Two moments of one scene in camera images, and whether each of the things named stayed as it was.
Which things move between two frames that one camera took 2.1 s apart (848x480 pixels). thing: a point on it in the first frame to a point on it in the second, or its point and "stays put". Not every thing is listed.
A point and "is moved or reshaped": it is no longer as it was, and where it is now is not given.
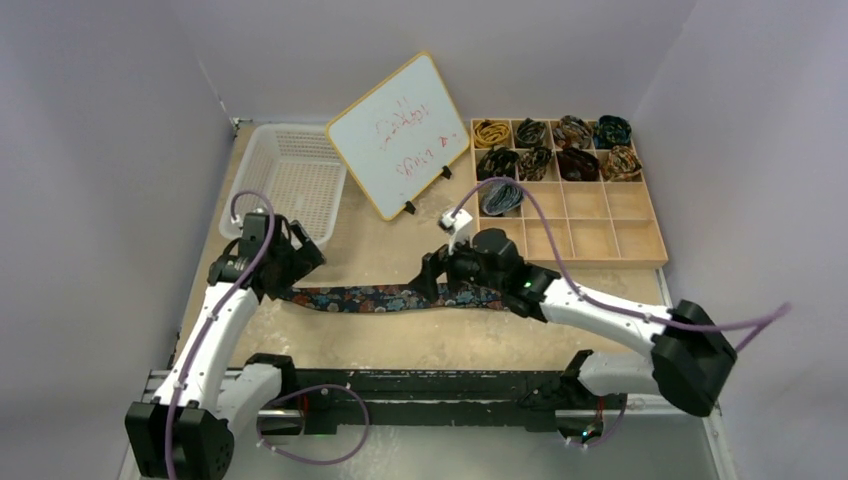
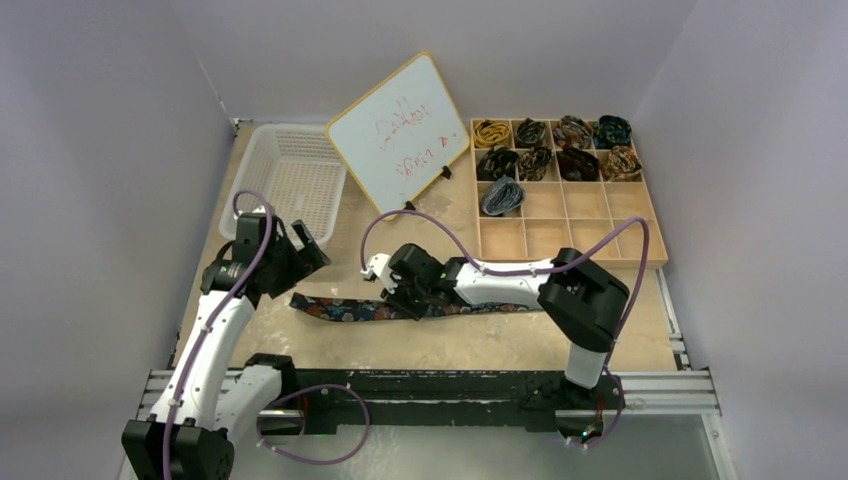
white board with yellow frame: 400,135 stays put
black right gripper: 439,268 to 403,289
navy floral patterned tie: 389,298 is moved or reshaped
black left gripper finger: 309,247 stays put
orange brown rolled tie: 622,165 stays put
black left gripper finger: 316,260 stays put
